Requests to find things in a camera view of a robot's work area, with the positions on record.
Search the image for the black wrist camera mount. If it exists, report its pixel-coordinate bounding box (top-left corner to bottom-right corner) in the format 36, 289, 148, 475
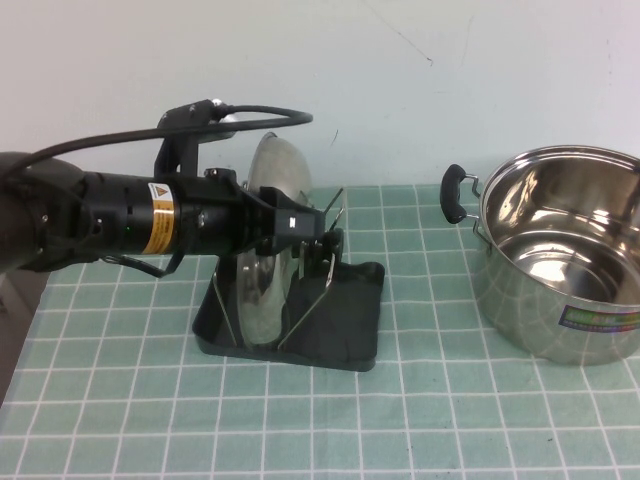
153, 98, 242, 177

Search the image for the thin black wire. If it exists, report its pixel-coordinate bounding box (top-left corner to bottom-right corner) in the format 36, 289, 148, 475
97, 249, 189, 280

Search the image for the green tile pattern tablecloth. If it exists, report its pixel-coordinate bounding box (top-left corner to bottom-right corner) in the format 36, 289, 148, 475
0, 184, 640, 480

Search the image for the black tray wire lid rack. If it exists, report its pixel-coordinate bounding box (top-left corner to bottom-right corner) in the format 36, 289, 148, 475
191, 187, 386, 375

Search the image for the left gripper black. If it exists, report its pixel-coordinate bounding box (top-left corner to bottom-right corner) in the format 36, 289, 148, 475
199, 167, 335, 281

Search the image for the thick black cable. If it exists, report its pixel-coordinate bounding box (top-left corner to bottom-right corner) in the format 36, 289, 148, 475
0, 102, 315, 174

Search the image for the stainless steel pot lid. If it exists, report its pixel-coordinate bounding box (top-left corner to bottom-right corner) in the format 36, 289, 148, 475
238, 131, 347, 349

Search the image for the white cabinet box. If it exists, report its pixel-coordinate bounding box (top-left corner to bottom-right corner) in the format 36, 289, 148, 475
0, 272, 16, 311

